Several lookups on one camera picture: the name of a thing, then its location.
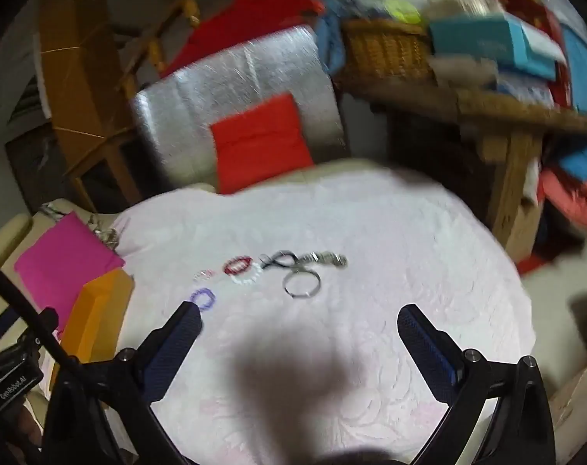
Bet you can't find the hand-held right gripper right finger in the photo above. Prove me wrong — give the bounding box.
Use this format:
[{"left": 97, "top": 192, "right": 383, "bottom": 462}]
[{"left": 397, "top": 303, "right": 558, "bottom": 465}]

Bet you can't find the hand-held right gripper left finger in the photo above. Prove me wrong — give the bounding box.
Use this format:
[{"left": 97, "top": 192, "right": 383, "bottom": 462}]
[{"left": 41, "top": 300, "right": 203, "bottom": 465}]

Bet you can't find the purple bead bracelet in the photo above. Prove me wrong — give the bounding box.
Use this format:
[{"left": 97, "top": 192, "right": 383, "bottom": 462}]
[{"left": 189, "top": 287, "right": 217, "bottom": 312}]

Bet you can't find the orange box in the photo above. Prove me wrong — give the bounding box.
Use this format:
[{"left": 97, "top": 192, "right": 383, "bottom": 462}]
[{"left": 48, "top": 269, "right": 135, "bottom": 388}]

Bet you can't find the red bead bracelet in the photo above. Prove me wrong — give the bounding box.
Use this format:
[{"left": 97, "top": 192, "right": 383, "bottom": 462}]
[{"left": 223, "top": 255, "right": 253, "bottom": 276}]

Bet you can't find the metal keychain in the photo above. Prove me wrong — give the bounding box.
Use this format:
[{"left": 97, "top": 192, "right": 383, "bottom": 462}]
[{"left": 259, "top": 249, "right": 349, "bottom": 300}]

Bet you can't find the white towel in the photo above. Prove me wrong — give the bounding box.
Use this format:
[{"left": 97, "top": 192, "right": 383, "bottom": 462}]
[{"left": 100, "top": 167, "right": 539, "bottom": 465}]

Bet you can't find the pink cloth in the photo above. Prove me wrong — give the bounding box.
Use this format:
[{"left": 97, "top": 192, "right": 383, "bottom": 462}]
[{"left": 13, "top": 213, "right": 127, "bottom": 335}]

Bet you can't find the cardboard box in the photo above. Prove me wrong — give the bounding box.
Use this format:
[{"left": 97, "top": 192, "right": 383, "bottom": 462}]
[{"left": 547, "top": 358, "right": 587, "bottom": 446}]

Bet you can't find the coral cloth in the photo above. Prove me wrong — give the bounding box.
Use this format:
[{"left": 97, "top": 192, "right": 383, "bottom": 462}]
[{"left": 538, "top": 165, "right": 587, "bottom": 238}]

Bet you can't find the wooden table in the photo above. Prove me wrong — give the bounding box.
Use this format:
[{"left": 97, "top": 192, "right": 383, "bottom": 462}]
[{"left": 337, "top": 77, "right": 587, "bottom": 262}]

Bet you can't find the red cushion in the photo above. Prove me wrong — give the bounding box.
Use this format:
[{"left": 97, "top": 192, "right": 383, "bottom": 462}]
[{"left": 210, "top": 93, "right": 316, "bottom": 195}]

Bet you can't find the silver foil bag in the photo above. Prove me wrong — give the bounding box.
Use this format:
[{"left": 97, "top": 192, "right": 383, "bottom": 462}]
[{"left": 131, "top": 26, "right": 347, "bottom": 195}]

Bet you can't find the wicker basket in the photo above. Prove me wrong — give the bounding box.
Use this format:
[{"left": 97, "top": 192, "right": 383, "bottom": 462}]
[{"left": 339, "top": 19, "right": 437, "bottom": 83}]

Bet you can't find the wooden stair railing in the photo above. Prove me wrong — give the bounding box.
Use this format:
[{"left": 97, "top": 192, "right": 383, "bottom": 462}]
[{"left": 36, "top": 0, "right": 352, "bottom": 204}]

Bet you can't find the light blue box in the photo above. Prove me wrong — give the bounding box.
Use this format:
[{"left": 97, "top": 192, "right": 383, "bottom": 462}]
[{"left": 429, "top": 14, "right": 527, "bottom": 69}]

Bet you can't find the flat blue box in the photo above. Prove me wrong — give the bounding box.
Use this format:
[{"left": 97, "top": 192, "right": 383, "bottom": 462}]
[{"left": 559, "top": 24, "right": 587, "bottom": 117}]

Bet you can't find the blue cloth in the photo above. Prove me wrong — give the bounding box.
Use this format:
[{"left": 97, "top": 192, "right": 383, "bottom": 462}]
[{"left": 317, "top": 12, "right": 347, "bottom": 76}]

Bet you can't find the yellow-green packet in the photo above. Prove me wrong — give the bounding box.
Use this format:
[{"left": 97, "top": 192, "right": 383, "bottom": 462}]
[{"left": 383, "top": 0, "right": 422, "bottom": 22}]

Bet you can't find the red cloth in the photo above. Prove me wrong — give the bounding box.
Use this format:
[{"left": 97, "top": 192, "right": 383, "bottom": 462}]
[{"left": 160, "top": 0, "right": 325, "bottom": 78}]

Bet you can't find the black cable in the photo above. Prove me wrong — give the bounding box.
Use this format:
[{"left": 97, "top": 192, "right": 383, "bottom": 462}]
[{"left": 0, "top": 254, "right": 88, "bottom": 398}]

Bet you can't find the pale white bead bracelet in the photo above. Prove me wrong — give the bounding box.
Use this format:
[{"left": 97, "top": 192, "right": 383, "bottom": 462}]
[{"left": 230, "top": 262, "right": 264, "bottom": 286}]

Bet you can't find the metal chain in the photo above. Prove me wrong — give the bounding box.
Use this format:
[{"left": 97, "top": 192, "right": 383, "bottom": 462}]
[{"left": 83, "top": 213, "right": 124, "bottom": 253}]

